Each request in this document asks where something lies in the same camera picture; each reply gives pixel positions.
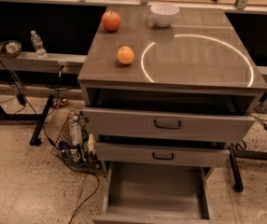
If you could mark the grey side shelf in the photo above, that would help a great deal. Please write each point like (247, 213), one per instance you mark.
(30, 62)

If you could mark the black table leg right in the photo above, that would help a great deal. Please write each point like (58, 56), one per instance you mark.
(243, 154)

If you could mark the grey drawer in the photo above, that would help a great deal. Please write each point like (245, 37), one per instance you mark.
(139, 193)
(181, 156)
(159, 125)

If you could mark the orange fruit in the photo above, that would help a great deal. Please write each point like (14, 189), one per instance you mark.
(125, 55)

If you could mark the bottom grey drawer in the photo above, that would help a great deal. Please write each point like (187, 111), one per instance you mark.
(139, 193)

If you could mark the black table leg left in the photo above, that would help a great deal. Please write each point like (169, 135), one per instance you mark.
(39, 118)

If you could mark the white bowl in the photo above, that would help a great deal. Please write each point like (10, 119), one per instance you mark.
(163, 14)

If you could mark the small bowl with items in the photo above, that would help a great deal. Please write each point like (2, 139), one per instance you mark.
(10, 49)

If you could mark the wire basket with items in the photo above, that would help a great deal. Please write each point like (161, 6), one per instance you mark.
(75, 145)

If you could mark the grey drawer cabinet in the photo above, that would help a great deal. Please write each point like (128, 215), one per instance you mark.
(197, 65)

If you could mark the top grey drawer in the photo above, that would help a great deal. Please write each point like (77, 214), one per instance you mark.
(159, 125)

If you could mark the clear water bottle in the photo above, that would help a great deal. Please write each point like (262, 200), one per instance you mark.
(38, 44)

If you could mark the red apple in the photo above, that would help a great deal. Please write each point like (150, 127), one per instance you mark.
(111, 21)

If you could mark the middle grey drawer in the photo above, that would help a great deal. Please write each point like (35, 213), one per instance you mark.
(181, 156)

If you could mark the black table leg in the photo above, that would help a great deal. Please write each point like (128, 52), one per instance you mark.
(39, 118)
(243, 154)

